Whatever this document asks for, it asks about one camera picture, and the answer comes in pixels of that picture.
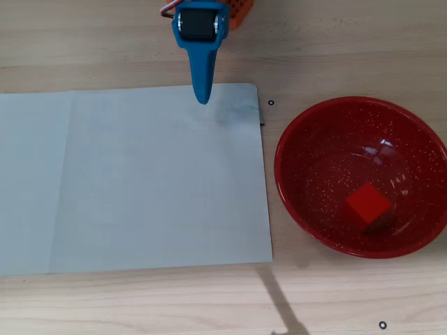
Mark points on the grey tape piece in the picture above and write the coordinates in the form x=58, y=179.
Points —
x=262, y=118

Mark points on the grey paper sheet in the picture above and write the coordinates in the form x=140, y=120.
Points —
x=31, y=181
x=157, y=192

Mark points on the red cube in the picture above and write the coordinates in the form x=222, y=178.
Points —
x=368, y=204

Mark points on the red speckled bowl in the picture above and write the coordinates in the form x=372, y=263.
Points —
x=314, y=167

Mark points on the blue gripper with motor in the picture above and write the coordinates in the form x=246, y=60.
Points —
x=199, y=25

